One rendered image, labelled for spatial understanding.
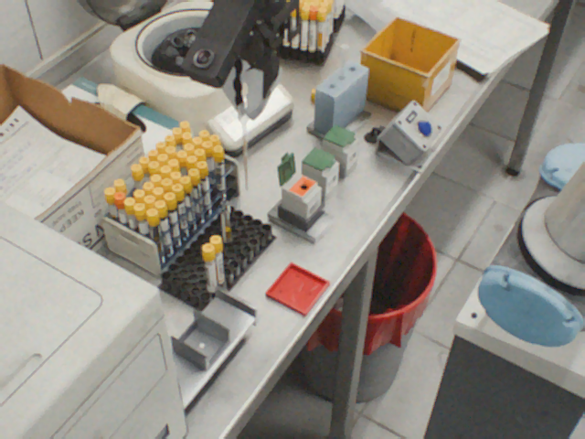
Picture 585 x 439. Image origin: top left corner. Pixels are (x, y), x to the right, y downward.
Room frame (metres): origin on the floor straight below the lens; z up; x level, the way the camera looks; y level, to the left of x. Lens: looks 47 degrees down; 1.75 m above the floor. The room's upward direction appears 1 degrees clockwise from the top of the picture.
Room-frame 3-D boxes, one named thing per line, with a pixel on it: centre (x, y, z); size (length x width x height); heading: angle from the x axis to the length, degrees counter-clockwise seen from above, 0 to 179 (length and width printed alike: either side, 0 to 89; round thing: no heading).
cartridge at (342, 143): (0.92, -0.07, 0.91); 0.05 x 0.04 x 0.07; 58
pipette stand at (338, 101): (1.03, -0.08, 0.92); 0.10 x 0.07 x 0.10; 143
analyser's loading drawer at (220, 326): (0.52, 0.13, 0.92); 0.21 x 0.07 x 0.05; 148
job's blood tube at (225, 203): (0.73, 0.10, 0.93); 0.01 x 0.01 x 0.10; 59
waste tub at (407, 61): (1.13, -0.20, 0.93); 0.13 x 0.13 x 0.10; 58
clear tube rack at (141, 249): (0.79, 0.18, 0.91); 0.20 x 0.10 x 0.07; 148
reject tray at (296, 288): (0.66, -0.01, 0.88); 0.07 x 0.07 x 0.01; 58
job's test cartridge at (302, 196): (0.80, -0.01, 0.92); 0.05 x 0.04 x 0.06; 56
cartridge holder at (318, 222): (0.80, -0.01, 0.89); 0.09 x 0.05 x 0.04; 56
